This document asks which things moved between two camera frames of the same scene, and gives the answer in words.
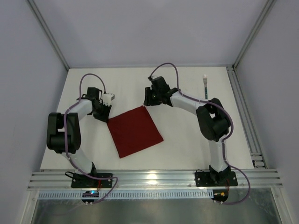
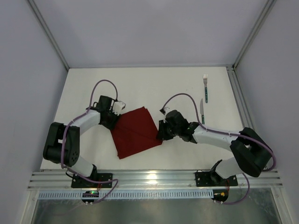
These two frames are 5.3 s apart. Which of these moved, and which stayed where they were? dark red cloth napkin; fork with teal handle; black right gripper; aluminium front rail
Moved: black right gripper
Stayed: fork with teal handle; aluminium front rail; dark red cloth napkin
